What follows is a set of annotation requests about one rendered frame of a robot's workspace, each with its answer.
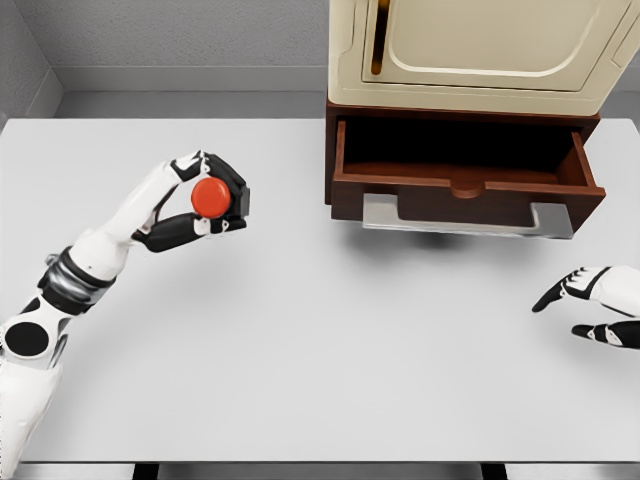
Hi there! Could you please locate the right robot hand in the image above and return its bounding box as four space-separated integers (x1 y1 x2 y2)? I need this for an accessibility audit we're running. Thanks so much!
531 264 640 351

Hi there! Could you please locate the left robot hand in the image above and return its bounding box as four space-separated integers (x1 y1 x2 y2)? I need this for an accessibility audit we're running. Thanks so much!
110 148 252 254

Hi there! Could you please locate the red button switch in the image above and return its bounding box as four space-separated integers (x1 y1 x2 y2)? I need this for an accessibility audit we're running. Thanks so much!
191 176 252 220

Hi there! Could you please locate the cream cabinet with brown base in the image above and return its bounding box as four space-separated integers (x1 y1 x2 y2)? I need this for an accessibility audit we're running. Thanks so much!
323 0 640 207

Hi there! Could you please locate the cream cabinet door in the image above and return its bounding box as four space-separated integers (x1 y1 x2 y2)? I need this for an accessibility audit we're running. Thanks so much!
360 0 632 94

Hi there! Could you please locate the brown wooden drawer, metal handle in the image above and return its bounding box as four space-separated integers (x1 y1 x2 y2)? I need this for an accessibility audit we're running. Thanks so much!
330 116 608 242

